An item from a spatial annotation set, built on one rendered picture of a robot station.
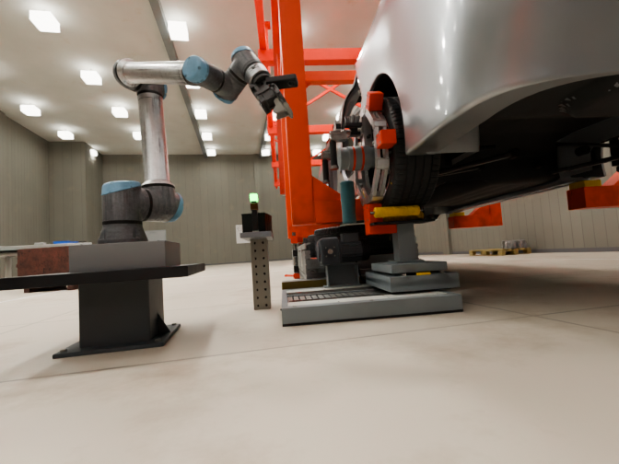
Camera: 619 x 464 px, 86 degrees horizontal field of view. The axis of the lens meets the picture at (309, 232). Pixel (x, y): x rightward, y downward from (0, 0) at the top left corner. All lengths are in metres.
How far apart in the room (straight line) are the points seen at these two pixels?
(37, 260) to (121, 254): 5.11
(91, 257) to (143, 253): 0.18
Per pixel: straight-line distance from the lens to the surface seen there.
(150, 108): 1.84
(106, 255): 1.44
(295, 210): 2.33
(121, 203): 1.57
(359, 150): 1.96
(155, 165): 1.73
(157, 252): 1.39
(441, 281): 1.82
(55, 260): 6.32
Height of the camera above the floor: 0.31
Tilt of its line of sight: 4 degrees up
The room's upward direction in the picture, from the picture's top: 4 degrees counter-clockwise
